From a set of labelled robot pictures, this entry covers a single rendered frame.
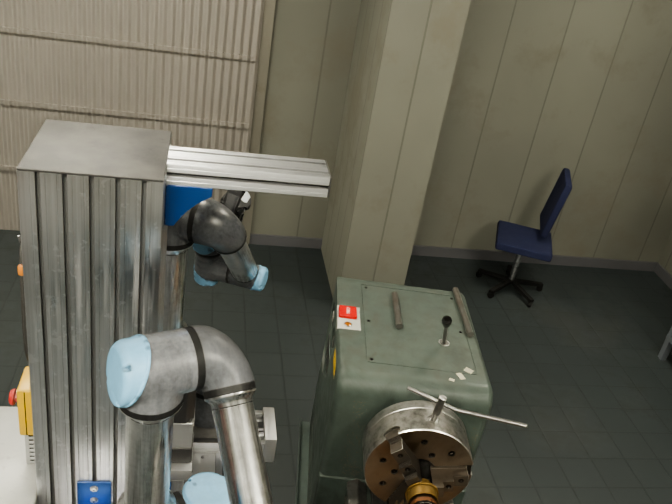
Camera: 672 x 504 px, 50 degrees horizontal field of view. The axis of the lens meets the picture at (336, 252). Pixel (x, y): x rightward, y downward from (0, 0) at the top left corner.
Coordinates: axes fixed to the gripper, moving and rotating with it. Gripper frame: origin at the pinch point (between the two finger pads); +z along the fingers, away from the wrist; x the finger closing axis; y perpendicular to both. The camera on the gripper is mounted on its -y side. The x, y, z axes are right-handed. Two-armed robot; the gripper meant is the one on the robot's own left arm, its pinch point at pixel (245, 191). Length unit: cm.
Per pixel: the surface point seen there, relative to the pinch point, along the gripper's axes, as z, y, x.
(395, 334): -9, 24, 62
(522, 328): 222, 139, 154
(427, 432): -48, 25, 78
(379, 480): -50, 46, 71
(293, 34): 248, 12, -54
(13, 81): 183, 82, -202
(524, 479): 80, 138, 155
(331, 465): -38, 60, 58
